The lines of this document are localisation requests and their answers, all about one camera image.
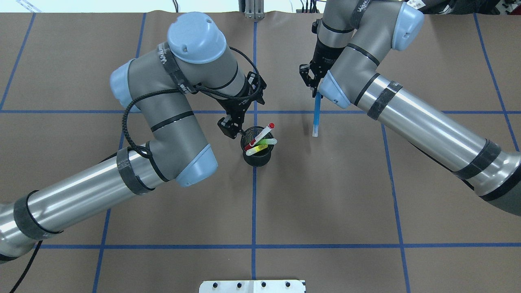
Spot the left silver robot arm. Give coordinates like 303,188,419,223
1,12,265,263

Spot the red marker pen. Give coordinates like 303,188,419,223
244,123,275,151

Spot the black mesh pen cup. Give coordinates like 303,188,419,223
240,126,275,167

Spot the metal base plate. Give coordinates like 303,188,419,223
199,279,306,293

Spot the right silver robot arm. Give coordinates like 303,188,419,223
299,0,521,216

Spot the aluminium frame post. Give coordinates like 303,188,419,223
240,0,265,20

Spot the yellow highlighter pen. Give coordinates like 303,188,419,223
245,144,269,156

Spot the black labelled box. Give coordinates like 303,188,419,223
404,0,457,15

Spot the blue marker pen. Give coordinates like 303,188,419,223
311,92,322,137

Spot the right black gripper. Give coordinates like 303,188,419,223
299,43,345,98

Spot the green highlighter pen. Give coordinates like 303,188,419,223
255,138,278,145

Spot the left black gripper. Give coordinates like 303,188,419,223
217,72,267,139

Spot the left grey usb hub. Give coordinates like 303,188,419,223
297,0,320,13

